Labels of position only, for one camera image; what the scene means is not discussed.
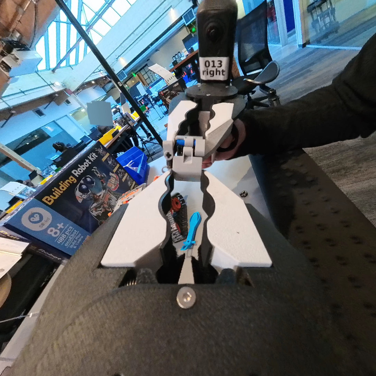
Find blue plastic bin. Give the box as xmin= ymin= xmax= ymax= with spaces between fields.
xmin=116 ymin=145 xmax=151 ymax=184

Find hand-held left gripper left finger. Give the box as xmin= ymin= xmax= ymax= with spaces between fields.
xmin=101 ymin=174 xmax=175 ymax=271

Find yellow plastic bin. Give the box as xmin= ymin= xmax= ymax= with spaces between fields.
xmin=97 ymin=130 xmax=116 ymax=147

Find person's right forearm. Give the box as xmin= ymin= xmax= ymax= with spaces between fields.
xmin=235 ymin=47 xmax=376 ymax=158

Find person's right hand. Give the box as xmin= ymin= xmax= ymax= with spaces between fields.
xmin=209 ymin=136 xmax=244 ymax=162

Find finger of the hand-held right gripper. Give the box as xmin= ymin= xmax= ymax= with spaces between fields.
xmin=165 ymin=99 xmax=204 ymax=156
xmin=202 ymin=101 xmax=247 ymax=146

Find black perforated mat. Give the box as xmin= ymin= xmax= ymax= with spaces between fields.
xmin=249 ymin=149 xmax=376 ymax=376

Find blue toy wrench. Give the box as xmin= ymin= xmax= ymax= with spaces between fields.
xmin=179 ymin=211 xmax=202 ymax=252

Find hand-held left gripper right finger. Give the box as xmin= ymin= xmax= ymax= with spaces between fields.
xmin=201 ymin=171 xmax=274 ymax=274

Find blue robot kit box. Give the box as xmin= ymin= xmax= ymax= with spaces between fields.
xmin=3 ymin=141 xmax=140 ymax=257

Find black office chair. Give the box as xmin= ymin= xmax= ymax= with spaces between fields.
xmin=235 ymin=0 xmax=282 ymax=110

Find white book stand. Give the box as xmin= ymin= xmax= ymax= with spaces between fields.
xmin=0 ymin=262 xmax=68 ymax=356

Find grey orange tracked toy robot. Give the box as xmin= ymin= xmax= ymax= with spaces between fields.
xmin=118 ymin=181 xmax=190 ymax=245

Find black metal pole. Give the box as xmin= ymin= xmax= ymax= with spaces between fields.
xmin=55 ymin=0 xmax=163 ymax=146

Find light grey toy block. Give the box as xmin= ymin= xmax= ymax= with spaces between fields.
xmin=164 ymin=135 xmax=218 ymax=184

